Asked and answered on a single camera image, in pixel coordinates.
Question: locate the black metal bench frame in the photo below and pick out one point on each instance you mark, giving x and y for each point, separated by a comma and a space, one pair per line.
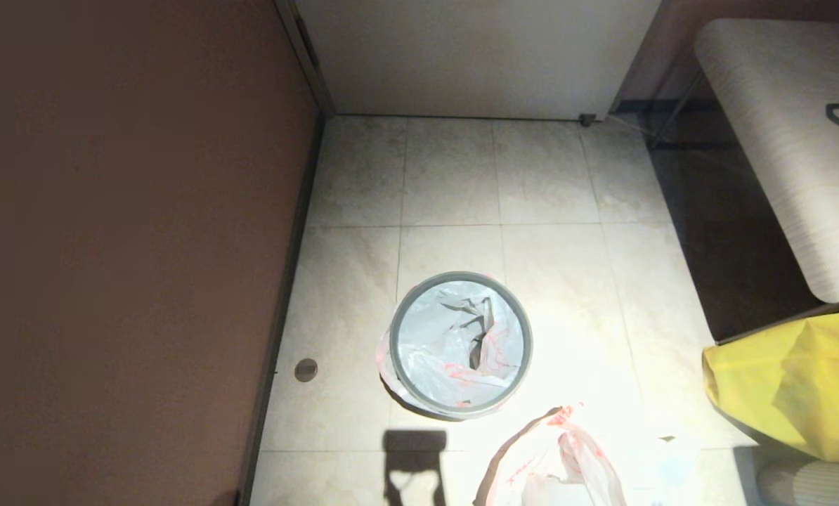
676, 116

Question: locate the used white bin liner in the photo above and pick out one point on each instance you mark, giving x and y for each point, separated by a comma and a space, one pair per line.
581, 464

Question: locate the round metal floor plate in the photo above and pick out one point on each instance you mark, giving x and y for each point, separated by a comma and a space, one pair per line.
306, 370

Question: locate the yellow bag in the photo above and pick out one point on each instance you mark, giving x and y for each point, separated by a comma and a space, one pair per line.
792, 393

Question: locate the dark grey baseboard strip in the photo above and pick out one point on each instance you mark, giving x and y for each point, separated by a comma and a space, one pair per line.
286, 281

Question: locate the grey door frame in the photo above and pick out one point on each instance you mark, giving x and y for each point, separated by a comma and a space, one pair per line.
307, 56

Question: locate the fresh white plastic bag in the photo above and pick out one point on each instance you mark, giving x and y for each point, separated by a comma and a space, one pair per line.
440, 337

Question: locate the white door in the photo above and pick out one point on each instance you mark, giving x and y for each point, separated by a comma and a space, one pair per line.
476, 56

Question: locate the small metal door stop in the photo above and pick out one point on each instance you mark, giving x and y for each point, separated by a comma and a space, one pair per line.
587, 120

